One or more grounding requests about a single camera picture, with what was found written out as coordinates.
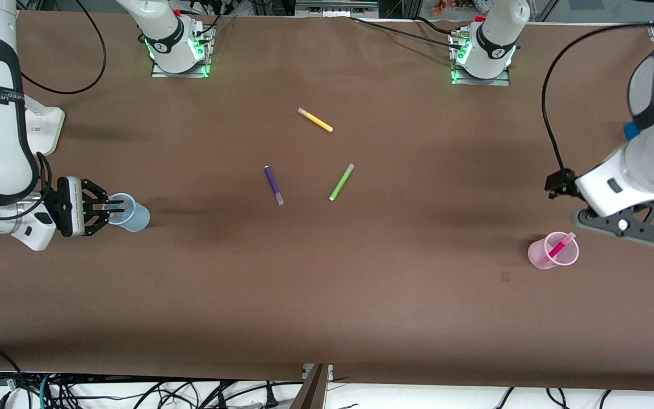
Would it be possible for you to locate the green marker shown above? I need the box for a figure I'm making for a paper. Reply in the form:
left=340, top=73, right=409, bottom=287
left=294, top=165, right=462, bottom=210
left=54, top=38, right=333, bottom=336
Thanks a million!
left=329, top=163, right=355, bottom=202

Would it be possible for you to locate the black table cable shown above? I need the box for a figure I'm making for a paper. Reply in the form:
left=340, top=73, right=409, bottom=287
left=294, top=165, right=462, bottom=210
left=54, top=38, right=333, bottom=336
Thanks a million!
left=350, top=16, right=469, bottom=49

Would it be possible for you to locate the purple marker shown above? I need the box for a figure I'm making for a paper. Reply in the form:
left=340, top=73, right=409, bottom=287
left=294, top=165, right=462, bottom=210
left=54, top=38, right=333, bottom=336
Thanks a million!
left=264, top=165, right=285, bottom=206

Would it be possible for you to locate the long black arm cable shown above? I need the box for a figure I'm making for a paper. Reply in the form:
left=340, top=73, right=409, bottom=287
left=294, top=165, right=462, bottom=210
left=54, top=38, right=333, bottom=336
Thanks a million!
left=541, top=23, right=654, bottom=174
left=19, top=0, right=107, bottom=95

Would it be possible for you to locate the yellow marker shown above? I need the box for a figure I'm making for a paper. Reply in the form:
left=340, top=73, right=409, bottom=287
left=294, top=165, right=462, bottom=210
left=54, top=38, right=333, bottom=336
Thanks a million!
left=297, top=107, right=334, bottom=133

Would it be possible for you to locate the blue plastic cup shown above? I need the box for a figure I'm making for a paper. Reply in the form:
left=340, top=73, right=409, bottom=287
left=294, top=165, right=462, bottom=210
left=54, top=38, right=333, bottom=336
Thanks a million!
left=107, top=193, right=151, bottom=233

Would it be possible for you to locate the pink plastic cup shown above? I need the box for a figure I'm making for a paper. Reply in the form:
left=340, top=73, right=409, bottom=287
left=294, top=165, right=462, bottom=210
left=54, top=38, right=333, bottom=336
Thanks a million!
left=527, top=231, right=580, bottom=270

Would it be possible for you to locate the metal frame rail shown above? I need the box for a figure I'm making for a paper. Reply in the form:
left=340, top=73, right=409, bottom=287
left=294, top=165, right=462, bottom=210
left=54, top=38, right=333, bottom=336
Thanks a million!
left=295, top=0, right=380, bottom=18

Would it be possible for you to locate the wooden table leg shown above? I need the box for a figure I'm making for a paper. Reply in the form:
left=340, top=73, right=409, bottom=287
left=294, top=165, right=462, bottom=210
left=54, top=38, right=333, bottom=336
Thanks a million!
left=290, top=364, right=330, bottom=409

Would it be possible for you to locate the pink marker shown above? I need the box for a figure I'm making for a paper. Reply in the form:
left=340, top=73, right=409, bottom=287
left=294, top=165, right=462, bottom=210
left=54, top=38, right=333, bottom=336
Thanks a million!
left=548, top=231, right=577, bottom=259

